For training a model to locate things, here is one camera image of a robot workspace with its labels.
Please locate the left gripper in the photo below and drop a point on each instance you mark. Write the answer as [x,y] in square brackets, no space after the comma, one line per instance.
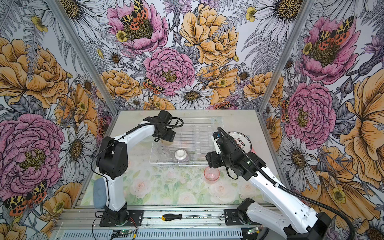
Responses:
[169,137]

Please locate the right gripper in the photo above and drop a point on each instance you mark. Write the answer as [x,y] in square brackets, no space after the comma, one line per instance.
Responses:
[212,159]

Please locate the pink glass cup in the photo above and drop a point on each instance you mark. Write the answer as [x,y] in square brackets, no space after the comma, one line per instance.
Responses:
[211,175]

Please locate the white wire dish rack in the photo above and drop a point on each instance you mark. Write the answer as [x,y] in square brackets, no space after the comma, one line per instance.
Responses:
[195,136]

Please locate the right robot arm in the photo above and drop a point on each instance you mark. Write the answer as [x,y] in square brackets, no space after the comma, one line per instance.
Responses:
[295,220]

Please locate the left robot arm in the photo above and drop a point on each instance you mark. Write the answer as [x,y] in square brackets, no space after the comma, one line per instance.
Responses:
[113,160]

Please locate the clear glass cup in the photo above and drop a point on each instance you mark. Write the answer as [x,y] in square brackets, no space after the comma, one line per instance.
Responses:
[163,154]

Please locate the striped small bowl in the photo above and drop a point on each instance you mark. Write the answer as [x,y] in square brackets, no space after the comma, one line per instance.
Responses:
[181,156]

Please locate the black yellow screwdriver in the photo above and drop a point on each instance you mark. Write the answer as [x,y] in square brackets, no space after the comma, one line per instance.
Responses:
[172,217]

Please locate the white vented panel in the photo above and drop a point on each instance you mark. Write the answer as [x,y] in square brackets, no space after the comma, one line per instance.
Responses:
[156,234]

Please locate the blue grey sponge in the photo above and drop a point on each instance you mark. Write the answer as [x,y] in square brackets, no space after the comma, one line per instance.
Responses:
[99,193]

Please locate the green circuit board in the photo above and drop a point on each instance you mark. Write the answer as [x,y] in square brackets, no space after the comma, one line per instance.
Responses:
[125,233]

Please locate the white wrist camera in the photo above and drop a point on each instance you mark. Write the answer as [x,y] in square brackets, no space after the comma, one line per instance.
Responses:
[215,137]

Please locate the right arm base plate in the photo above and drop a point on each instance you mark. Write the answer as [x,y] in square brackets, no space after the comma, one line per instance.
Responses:
[234,217]

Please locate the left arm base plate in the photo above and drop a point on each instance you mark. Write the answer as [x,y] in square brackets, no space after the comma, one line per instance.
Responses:
[128,218]

